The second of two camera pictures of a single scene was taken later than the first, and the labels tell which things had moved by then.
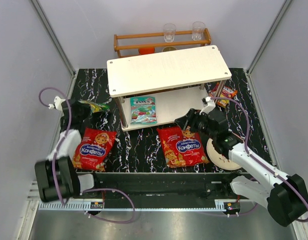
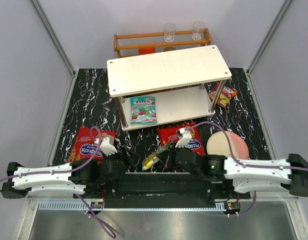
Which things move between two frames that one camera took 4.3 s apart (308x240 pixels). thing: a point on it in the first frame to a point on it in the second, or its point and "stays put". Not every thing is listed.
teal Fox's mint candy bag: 143,110 stays put
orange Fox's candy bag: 226,91 stays put
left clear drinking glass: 169,30 stays put
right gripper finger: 184,122 to 166,163
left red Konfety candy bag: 93,149 stays put
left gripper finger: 95,117 to 134,158
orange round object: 146,50 stays put
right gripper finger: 191,113 to 171,151
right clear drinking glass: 198,30 stays put
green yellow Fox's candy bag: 95,107 to 150,160
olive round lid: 169,48 stays put
